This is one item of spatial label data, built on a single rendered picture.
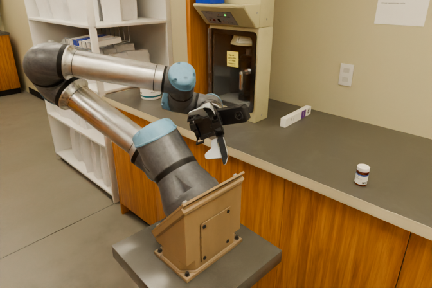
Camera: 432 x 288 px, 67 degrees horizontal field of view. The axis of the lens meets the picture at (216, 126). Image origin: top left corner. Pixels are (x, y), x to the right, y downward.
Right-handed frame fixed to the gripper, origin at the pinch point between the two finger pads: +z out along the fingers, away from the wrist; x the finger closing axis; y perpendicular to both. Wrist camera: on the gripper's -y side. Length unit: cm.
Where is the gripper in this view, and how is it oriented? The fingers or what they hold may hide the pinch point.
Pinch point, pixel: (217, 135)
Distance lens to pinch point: 77.3
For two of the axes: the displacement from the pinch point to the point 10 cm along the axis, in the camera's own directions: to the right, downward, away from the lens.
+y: -9.5, 3.1, 1.0
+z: 0.0, 3.0, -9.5
